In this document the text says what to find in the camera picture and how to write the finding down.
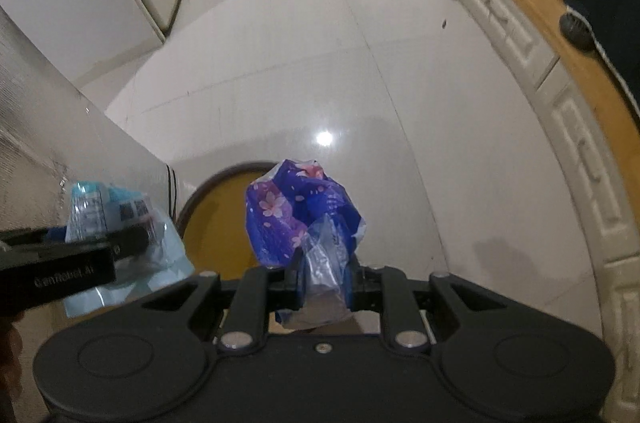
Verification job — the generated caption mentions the person's left hand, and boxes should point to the person's left hand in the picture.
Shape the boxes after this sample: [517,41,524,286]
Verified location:
[0,315,24,404]

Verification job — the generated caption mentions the black desk mat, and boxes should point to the black desk mat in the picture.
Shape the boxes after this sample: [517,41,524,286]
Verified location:
[564,0,640,116]

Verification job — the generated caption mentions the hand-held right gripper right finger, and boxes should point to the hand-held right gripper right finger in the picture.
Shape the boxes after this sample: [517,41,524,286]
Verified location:
[345,253,501,351]

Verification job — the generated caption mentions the brown bin with yellow inside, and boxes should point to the brown bin with yellow inside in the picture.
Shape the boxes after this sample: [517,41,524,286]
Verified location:
[176,160,281,284]

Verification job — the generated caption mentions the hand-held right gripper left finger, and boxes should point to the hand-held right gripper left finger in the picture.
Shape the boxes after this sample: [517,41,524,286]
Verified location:
[141,253,306,351]

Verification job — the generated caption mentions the black round object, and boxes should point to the black round object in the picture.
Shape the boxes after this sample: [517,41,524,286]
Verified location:
[559,12,595,50]

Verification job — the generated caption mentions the purple floral plastic bag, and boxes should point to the purple floral plastic bag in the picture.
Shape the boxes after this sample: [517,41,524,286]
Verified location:
[245,159,370,331]

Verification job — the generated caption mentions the cream cabinet with wooden top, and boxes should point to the cream cabinet with wooden top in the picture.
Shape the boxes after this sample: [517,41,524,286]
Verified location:
[452,0,640,423]

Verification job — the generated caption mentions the silver foil panel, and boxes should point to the silver foil panel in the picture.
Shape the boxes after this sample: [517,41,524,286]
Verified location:
[0,6,173,236]

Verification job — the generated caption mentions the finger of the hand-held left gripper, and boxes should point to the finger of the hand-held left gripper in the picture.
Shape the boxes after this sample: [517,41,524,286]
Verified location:
[0,224,151,260]

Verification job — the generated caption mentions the light blue plastic wrapper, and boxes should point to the light blue plastic wrapper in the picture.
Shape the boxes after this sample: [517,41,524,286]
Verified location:
[64,181,196,318]

